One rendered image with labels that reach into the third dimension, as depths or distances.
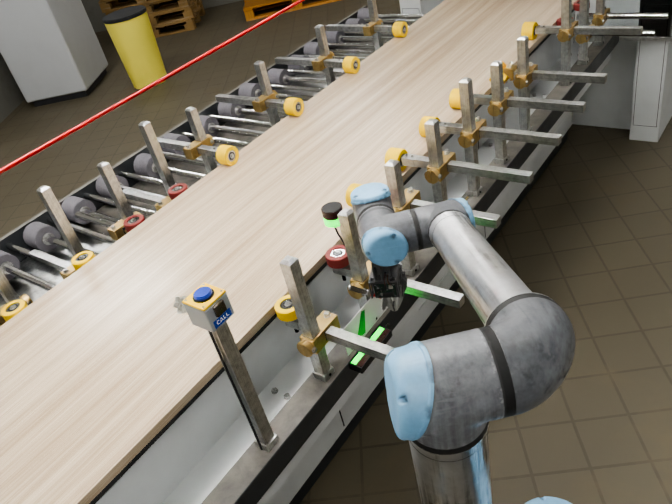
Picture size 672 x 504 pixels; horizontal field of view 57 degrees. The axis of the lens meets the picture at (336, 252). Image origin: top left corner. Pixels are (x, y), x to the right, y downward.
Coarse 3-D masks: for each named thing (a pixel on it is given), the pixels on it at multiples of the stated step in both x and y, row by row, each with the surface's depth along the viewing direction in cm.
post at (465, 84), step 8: (464, 80) 210; (464, 88) 211; (472, 88) 213; (464, 96) 213; (472, 96) 214; (464, 104) 215; (472, 104) 216; (464, 112) 217; (472, 112) 217; (464, 120) 219; (472, 120) 218; (464, 128) 221; (472, 128) 220; (472, 152) 225; (472, 160) 227; (472, 176) 231; (472, 184) 234
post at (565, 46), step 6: (564, 0) 273; (570, 0) 273; (564, 6) 274; (570, 6) 274; (564, 12) 276; (570, 12) 276; (564, 18) 277; (570, 18) 278; (564, 24) 279; (570, 24) 279; (564, 42) 284; (570, 42) 285; (564, 48) 285; (570, 48) 286; (564, 54) 287; (570, 54) 288; (564, 60) 288; (570, 60) 290; (564, 66) 290; (570, 66) 292
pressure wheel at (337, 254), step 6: (336, 246) 192; (342, 246) 192; (330, 252) 191; (336, 252) 189; (342, 252) 190; (330, 258) 188; (336, 258) 188; (342, 258) 187; (330, 264) 189; (336, 264) 188; (342, 264) 188; (348, 264) 189; (342, 276) 195
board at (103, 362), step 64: (448, 0) 373; (512, 0) 349; (576, 0) 328; (384, 64) 310; (448, 64) 293; (512, 64) 278; (320, 128) 265; (384, 128) 253; (192, 192) 242; (256, 192) 232; (320, 192) 222; (128, 256) 214; (192, 256) 206; (256, 256) 198; (320, 256) 191; (64, 320) 192; (128, 320) 185; (256, 320) 173; (0, 384) 174; (64, 384) 168; (128, 384) 163; (192, 384) 158; (0, 448) 154; (64, 448) 150; (128, 448) 146
